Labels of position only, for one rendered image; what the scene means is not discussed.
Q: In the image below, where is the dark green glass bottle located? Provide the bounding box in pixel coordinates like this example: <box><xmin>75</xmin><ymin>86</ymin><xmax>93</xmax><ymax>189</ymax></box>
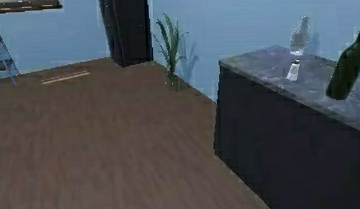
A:
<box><xmin>322</xmin><ymin>22</ymin><xmax>360</xmax><ymax>101</ymax></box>

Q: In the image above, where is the green house plant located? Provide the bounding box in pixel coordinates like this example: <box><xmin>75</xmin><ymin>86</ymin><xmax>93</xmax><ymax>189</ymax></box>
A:
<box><xmin>150</xmin><ymin>12</ymin><xmax>191</xmax><ymax>91</ymax></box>

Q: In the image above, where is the clear glass bottle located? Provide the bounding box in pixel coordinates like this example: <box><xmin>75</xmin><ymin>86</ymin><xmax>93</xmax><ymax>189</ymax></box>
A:
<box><xmin>283</xmin><ymin>15</ymin><xmax>313</xmax><ymax>83</ymax></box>

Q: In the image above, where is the dark counter with marble top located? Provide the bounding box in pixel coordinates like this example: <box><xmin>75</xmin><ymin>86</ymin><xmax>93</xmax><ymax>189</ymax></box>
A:
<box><xmin>210</xmin><ymin>41</ymin><xmax>360</xmax><ymax>209</ymax></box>

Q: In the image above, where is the dark framed wall picture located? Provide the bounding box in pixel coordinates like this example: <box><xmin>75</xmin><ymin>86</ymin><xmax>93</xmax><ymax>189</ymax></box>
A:
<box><xmin>0</xmin><ymin>0</ymin><xmax>64</xmax><ymax>15</ymax></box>

